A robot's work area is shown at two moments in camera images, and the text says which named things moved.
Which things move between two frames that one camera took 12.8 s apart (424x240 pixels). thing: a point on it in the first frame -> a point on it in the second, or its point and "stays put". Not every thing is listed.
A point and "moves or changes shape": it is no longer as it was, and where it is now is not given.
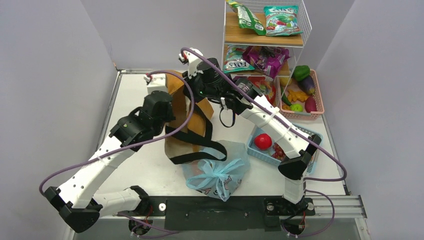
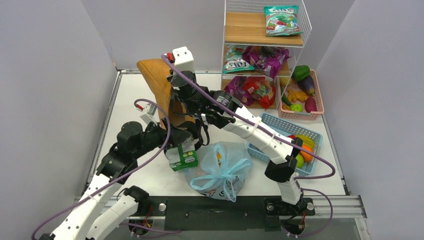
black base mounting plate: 226,213 stays put
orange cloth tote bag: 196,140 moves or changes shape
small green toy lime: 296,107 stays put
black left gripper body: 159,127 -> 154,138
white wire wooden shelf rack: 262,41 stays put
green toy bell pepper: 300,72 stays put
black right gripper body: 201,90 -> 190,109
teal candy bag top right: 281,20 stays put
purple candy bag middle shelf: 267,59 stays put
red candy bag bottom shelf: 266,86 stays put
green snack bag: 246,19 -> 184,156
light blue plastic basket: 266,155 stays put
